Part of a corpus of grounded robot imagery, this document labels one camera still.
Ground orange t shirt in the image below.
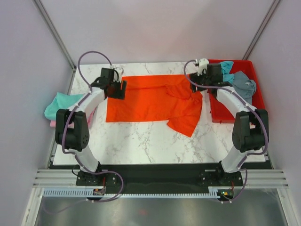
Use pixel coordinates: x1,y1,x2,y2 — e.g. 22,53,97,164
106,74,203,137

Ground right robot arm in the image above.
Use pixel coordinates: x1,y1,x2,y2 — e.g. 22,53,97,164
186,59,269,186

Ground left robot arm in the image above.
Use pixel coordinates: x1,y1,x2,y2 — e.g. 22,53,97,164
55,66,127,186

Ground cyan t shirt in bin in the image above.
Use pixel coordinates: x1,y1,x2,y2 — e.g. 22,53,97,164
220,61,234,83

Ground grey t shirt in bin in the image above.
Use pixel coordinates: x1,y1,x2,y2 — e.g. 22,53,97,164
232,71,257,104

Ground red plastic bin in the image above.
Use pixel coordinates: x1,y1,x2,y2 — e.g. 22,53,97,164
209,60,265,123

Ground folded teal t shirt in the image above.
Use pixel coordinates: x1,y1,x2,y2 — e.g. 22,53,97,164
44,92,83,121

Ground folded pink t shirt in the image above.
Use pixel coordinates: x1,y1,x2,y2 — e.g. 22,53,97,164
50,109,96,128

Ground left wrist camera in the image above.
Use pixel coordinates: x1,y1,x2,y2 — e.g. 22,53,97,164
110,65,124,82

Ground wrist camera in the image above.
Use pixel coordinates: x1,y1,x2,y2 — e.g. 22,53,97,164
110,65,124,82
194,58,209,76

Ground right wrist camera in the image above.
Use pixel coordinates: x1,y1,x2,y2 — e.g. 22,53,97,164
194,58,209,76

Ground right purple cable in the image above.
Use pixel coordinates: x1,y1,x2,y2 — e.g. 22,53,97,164
183,60,269,204

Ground purple cable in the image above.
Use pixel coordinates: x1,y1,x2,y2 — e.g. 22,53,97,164
183,60,269,204
61,51,124,203

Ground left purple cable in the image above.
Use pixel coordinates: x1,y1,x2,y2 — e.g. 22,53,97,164
61,51,124,203

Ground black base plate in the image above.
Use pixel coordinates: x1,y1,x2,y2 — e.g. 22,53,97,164
75,164,243,196

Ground right corner frame post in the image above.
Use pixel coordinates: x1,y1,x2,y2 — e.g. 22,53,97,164
242,0,282,60

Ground corner frame post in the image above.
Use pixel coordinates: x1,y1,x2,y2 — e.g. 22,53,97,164
242,0,282,60
33,0,77,71

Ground white cable duct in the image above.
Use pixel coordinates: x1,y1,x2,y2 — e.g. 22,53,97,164
43,188,220,199

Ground left corner frame post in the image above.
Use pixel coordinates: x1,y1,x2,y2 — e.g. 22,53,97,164
33,0,77,71

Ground aluminium frame rail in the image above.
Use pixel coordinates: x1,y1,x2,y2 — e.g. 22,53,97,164
33,169,288,189

